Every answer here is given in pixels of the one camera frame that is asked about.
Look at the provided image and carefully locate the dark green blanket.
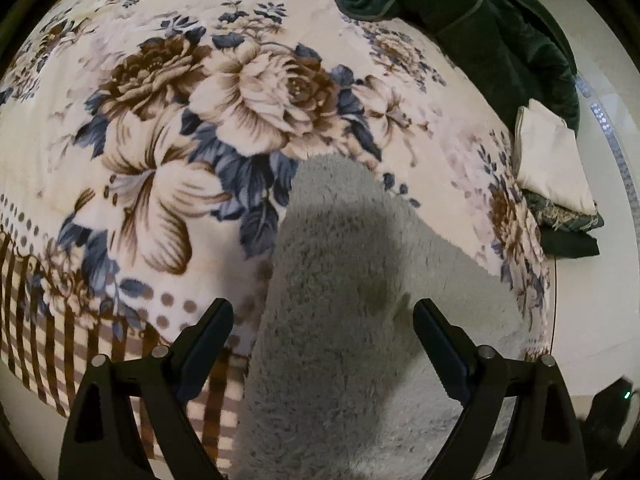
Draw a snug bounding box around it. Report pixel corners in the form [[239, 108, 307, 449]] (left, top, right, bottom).
[[332, 0, 601, 260]]

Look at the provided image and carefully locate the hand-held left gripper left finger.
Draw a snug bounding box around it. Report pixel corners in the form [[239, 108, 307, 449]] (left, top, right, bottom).
[[57, 298, 235, 480]]

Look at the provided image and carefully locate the white bed headboard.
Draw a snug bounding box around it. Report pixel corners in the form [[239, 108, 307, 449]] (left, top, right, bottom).
[[525, 0, 640, 403]]

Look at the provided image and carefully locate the green fringed cloth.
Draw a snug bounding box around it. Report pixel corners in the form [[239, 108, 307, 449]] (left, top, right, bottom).
[[522, 189, 606, 233]]

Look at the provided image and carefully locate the white folded cloth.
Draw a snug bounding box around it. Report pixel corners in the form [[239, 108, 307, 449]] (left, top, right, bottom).
[[514, 98, 598, 216]]

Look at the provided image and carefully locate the floral printed blanket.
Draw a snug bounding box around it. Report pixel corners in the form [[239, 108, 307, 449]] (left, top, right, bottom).
[[0, 0, 558, 466]]

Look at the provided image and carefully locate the grey fluffy towel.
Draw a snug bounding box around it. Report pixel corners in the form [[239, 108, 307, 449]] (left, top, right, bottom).
[[227, 152, 536, 480]]

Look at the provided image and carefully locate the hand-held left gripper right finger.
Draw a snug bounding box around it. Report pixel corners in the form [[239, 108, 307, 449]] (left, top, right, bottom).
[[413, 298, 588, 480]]

